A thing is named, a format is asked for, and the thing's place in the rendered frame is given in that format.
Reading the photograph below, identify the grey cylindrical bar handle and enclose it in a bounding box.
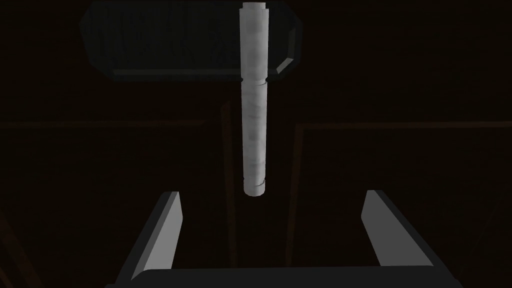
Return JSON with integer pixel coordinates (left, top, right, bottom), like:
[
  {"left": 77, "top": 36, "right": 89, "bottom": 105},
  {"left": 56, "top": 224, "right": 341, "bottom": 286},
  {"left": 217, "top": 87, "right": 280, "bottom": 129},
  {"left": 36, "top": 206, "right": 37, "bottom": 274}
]
[{"left": 239, "top": 1, "right": 269, "bottom": 198}]

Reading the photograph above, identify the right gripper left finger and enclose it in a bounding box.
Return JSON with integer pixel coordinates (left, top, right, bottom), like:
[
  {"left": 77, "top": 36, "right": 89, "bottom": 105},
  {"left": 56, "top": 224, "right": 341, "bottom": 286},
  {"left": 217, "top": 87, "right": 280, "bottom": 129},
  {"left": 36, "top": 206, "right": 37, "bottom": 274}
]
[{"left": 115, "top": 190, "right": 184, "bottom": 282}]

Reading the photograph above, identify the dark grey octagonal panel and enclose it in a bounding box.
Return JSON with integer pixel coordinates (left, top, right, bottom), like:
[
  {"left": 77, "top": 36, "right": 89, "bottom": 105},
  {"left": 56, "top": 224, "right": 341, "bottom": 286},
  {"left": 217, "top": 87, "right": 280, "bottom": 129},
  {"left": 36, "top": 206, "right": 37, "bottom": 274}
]
[{"left": 79, "top": 0, "right": 303, "bottom": 83}]

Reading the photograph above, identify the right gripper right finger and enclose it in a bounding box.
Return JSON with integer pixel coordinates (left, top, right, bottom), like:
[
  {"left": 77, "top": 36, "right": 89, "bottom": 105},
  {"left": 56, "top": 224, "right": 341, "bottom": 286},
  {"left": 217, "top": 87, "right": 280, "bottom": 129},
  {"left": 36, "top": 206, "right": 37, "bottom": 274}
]
[{"left": 360, "top": 189, "right": 435, "bottom": 268}]

